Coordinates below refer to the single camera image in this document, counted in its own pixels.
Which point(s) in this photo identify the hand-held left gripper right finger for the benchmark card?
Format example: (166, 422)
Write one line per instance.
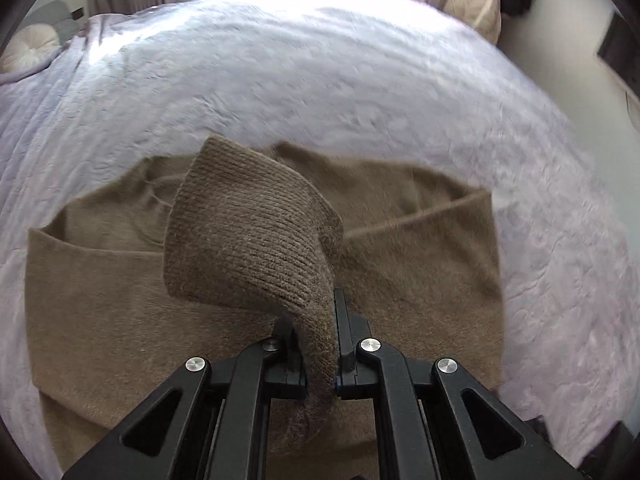
(345, 330)

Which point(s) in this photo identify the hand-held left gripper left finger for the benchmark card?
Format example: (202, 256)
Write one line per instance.
(285, 382)

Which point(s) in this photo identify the brown knit sweater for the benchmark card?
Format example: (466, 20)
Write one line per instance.
(125, 310)

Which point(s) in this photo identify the round cream pillow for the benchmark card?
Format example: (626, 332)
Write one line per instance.
(27, 47)

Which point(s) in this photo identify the grey padded headboard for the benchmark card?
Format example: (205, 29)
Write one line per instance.
(52, 12)

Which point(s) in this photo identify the black wall-mounted screen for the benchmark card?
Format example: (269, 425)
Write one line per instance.
(617, 45)

